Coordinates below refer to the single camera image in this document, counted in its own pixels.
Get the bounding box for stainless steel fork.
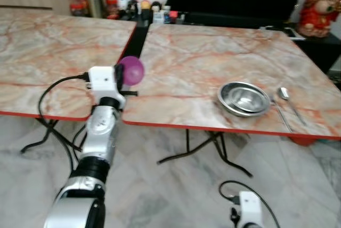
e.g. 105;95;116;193
270;97;295;134

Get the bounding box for stainless steel spoon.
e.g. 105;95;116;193
277;86;308;128

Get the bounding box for red plastic stool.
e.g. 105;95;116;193
289;134;321;147

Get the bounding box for red gold figurine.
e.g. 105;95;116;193
297;0;341;38

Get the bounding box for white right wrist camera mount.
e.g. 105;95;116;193
238;191;264;228

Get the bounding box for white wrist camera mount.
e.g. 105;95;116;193
87;67;126;101
238;191;264;228

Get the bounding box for black folding table legs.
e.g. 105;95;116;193
20;115;88;155
157;129;254;178

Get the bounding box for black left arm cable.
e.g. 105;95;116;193
20;73;90;178

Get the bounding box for small black haired doll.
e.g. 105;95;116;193
128;0;141;14

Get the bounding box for stainless steel bowl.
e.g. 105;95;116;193
217;81;273;118

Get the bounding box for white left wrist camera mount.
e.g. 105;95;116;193
87;67;126;101

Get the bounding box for white flat device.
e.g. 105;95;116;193
259;24;306;42

